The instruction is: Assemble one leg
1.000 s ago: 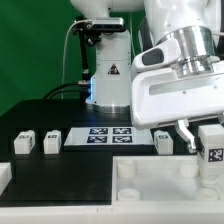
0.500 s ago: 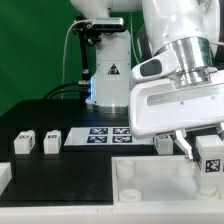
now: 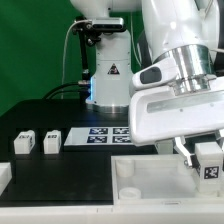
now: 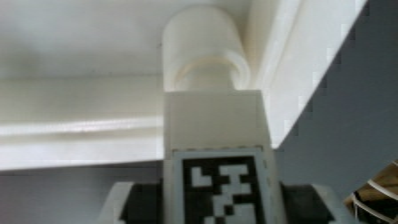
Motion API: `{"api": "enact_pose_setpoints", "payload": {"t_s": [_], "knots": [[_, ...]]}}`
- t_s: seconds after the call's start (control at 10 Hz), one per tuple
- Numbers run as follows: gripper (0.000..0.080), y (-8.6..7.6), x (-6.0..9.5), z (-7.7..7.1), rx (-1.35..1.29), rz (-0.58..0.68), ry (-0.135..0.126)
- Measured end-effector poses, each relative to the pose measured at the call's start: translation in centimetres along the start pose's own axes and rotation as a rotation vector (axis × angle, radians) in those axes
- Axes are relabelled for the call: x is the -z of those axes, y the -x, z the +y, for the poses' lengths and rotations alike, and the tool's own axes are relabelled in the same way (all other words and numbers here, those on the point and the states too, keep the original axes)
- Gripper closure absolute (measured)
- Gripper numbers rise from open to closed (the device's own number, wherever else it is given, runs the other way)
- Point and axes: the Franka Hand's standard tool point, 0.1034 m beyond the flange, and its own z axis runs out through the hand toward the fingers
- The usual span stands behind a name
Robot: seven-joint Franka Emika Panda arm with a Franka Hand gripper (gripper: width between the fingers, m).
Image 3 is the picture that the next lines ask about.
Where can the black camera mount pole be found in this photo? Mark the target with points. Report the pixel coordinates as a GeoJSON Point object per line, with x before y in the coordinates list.
{"type": "Point", "coordinates": [84, 59]}

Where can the white square table top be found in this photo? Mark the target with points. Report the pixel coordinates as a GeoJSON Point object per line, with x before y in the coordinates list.
{"type": "Point", "coordinates": [159, 179]}

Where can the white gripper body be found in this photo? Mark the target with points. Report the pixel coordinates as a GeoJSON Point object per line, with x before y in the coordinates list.
{"type": "Point", "coordinates": [158, 114]}

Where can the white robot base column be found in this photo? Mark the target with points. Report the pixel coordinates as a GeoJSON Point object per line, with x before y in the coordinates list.
{"type": "Point", "coordinates": [109, 86]}

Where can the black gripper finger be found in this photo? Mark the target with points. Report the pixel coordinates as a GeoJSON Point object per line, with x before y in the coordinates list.
{"type": "Point", "coordinates": [220, 138]}
{"type": "Point", "coordinates": [179, 146]}

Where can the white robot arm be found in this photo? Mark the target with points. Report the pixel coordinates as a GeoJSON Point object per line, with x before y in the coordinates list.
{"type": "Point", "coordinates": [155, 61]}

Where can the white tag plate with markers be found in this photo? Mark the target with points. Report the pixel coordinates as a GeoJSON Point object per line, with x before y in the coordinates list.
{"type": "Point", "coordinates": [82, 136]}

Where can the black camera on mount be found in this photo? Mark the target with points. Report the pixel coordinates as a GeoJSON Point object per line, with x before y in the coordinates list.
{"type": "Point", "coordinates": [100, 25]}

